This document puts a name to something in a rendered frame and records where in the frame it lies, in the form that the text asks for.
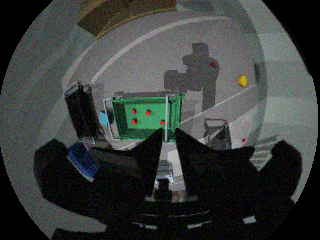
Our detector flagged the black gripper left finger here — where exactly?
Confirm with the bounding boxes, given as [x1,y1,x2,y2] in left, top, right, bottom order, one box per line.
[88,128,163,197]

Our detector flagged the green plastic tray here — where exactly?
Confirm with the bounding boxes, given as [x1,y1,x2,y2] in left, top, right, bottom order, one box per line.
[109,95,187,144]

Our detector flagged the light blue cube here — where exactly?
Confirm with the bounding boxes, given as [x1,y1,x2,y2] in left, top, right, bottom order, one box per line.
[100,109,113,125]

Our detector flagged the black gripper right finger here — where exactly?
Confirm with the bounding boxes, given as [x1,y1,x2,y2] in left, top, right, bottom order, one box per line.
[175,128,256,197]

